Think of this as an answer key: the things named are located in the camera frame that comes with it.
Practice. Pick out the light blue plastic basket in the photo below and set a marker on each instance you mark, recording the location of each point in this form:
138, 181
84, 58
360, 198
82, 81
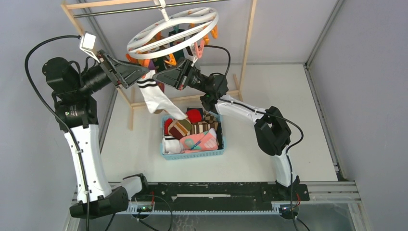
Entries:
220, 137

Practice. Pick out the pink clothespin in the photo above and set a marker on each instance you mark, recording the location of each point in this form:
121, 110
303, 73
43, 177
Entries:
199, 48

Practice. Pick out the orange clothespin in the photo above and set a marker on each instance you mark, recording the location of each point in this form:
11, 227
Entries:
170, 60

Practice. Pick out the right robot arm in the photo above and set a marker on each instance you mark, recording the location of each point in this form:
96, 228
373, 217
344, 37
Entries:
271, 129

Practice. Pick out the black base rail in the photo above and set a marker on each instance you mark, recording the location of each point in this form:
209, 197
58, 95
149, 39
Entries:
219, 196

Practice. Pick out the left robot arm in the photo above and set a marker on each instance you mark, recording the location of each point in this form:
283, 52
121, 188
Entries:
76, 113

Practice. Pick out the white black striped sock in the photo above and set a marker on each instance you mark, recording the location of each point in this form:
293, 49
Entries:
155, 99

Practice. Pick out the white round sock hanger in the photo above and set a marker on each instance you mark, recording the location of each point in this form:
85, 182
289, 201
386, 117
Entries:
174, 33

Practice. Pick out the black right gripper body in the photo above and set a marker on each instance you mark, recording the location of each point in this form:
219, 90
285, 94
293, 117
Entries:
183, 75

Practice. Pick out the metal hanging rod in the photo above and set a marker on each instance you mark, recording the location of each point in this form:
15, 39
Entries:
84, 15

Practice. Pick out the wooden drying rack frame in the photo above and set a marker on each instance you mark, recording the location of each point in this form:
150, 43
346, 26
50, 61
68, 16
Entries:
68, 9

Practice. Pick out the red sock in basket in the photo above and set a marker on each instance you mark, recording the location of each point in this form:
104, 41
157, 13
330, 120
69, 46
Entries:
194, 115

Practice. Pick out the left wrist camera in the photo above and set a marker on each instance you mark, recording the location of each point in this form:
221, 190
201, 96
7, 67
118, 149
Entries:
87, 42

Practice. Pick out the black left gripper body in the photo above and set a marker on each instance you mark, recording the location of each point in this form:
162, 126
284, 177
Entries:
107, 63

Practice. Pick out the brown white striped sock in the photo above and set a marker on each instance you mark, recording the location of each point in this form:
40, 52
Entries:
203, 126

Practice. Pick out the maroon tan striped sock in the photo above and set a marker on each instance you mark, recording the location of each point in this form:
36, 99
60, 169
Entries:
179, 128

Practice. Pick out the pink sock in basket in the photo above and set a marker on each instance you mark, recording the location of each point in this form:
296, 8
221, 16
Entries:
201, 142

